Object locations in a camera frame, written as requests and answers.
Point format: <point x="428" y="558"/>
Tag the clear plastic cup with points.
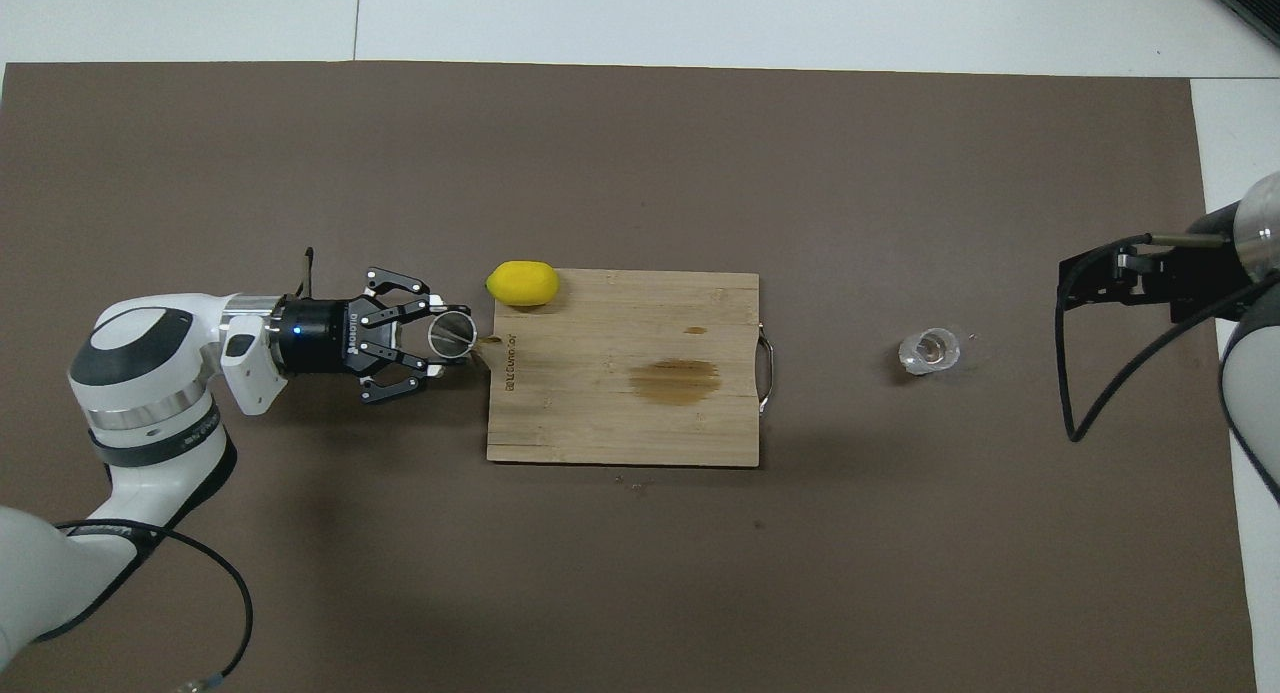
<point x="928" y="351"/>

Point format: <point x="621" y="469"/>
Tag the yellow lemon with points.
<point x="522" y="283"/>

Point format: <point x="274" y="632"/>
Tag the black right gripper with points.
<point x="1205" y="273"/>

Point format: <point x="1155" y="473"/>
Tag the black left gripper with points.
<point x="315" y="335"/>

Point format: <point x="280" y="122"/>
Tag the steel double jigger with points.
<point x="452" y="335"/>

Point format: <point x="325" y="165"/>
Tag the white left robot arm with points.
<point x="150" y="393"/>

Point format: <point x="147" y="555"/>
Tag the brown table mat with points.
<point x="700" y="593"/>

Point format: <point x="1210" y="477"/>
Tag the wooden cutting board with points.
<point x="600" y="413"/>

